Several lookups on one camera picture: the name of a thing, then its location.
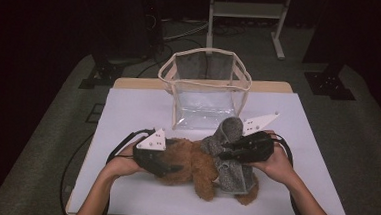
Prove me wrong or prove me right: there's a person's right hand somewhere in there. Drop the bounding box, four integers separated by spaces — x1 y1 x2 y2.
249 128 300 187

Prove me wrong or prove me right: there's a person's left hand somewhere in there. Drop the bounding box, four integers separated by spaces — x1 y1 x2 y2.
105 138 152 183

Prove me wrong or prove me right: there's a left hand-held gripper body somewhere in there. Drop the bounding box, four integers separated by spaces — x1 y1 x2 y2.
130 126 178 180

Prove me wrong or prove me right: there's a white metal stand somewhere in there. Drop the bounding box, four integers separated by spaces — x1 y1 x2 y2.
205 0 293 61

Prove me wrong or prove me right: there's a black floor cable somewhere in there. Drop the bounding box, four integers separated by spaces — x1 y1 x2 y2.
136 33 211 84

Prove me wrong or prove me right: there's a clear plastic bag beige trim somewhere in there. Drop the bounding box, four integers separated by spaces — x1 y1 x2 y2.
154 45 255 135

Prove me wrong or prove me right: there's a wooden table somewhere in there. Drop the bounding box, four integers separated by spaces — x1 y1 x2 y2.
65 68 358 215

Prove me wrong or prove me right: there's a black stand base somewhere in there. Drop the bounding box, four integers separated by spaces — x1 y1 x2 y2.
78 52 127 92
302 62 358 102

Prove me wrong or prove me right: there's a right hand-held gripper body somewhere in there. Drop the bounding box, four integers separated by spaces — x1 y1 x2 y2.
238 110 281 166

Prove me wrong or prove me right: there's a brown teddy bear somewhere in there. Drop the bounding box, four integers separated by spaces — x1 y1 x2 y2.
154 136 263 207

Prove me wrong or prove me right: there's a grey fluffy cloth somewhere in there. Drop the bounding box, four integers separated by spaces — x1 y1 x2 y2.
196 114 260 197

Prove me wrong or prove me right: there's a black equipment stand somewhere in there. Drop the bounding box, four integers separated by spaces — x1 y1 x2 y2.
138 0 169 55

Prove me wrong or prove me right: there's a black floor plate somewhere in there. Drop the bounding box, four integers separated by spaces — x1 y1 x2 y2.
85 102 106 125

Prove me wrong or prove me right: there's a white floor cable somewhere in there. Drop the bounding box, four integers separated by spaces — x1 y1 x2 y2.
162 18 210 44

